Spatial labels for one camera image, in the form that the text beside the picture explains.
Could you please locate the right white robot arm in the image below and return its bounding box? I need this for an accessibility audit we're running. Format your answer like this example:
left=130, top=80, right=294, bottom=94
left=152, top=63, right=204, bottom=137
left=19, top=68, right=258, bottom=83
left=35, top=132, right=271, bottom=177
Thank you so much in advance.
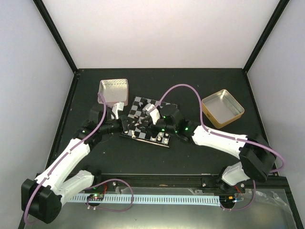
left=143, top=104, right=276, bottom=192

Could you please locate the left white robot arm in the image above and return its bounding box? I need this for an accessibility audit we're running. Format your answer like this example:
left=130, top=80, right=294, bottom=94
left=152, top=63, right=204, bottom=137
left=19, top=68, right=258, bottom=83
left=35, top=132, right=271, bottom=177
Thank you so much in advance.
left=21, top=102, right=127, bottom=223

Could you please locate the pile of white chess pieces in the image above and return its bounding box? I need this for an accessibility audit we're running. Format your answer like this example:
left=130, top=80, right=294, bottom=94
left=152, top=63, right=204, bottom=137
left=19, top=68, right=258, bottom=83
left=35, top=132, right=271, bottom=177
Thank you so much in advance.
left=127, top=114, right=148, bottom=130

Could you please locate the small circuit board left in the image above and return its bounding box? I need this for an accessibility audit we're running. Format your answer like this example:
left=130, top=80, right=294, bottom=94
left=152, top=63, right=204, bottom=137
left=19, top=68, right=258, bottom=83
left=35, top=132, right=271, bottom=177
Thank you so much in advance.
left=87, top=194, right=104, bottom=201

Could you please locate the small circuit board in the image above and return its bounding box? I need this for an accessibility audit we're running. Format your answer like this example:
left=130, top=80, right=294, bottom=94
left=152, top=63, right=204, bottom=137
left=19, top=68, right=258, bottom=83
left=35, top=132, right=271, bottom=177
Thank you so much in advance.
left=220, top=196, right=244, bottom=204
left=87, top=194, right=104, bottom=201

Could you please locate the small circuit board right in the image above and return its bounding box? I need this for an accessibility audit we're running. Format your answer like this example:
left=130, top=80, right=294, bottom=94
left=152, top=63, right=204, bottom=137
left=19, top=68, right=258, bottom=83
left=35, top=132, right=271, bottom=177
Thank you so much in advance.
left=220, top=196, right=244, bottom=204

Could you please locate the black and silver chessboard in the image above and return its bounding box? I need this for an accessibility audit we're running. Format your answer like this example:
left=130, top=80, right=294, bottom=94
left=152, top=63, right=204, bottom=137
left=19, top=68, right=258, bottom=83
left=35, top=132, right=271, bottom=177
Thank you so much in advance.
left=121, top=96, right=171, bottom=148

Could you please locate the pink square tin box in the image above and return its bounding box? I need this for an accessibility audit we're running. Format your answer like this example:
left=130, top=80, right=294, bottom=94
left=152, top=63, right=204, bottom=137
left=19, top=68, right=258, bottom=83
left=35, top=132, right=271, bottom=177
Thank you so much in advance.
left=98, top=79, right=129, bottom=106

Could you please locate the gold rectangular tin lid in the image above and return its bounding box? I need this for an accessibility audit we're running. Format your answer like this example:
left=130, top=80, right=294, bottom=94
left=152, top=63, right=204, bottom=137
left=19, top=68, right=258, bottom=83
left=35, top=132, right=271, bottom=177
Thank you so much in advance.
left=202, top=89, right=245, bottom=129

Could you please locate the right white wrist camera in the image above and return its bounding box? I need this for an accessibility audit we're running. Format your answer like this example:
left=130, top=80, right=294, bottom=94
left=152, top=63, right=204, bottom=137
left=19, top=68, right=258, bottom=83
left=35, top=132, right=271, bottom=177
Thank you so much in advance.
left=142, top=103, right=160, bottom=125

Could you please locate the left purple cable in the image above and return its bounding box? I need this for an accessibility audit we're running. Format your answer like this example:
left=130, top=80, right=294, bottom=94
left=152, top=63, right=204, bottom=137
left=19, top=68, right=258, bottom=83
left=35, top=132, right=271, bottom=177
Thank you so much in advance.
left=25, top=93, right=120, bottom=225

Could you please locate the black mounting rail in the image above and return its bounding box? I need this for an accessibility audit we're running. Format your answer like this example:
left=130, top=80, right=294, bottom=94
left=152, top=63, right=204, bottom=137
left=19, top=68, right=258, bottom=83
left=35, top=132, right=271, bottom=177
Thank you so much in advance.
left=35, top=173, right=289, bottom=191

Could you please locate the pale blue cable duct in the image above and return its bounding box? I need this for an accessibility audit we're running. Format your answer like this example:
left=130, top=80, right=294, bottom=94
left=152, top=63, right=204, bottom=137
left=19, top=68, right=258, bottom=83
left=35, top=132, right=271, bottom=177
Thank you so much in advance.
left=69, top=193, right=220, bottom=207

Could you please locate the black frame post left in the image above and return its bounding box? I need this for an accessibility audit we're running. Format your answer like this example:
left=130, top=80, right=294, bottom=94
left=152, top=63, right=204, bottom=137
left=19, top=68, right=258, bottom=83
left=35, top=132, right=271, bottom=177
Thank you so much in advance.
left=33, top=0, right=78, bottom=73

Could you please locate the black frame post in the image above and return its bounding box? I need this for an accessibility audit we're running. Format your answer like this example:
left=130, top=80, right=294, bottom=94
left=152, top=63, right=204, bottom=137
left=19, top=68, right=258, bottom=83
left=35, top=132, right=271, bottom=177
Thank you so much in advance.
left=243, top=0, right=290, bottom=73
left=33, top=0, right=78, bottom=73

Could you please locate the black frame post right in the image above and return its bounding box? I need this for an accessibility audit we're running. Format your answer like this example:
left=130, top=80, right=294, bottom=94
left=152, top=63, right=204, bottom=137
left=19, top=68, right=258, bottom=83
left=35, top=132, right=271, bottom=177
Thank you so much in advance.
left=243, top=0, right=290, bottom=73

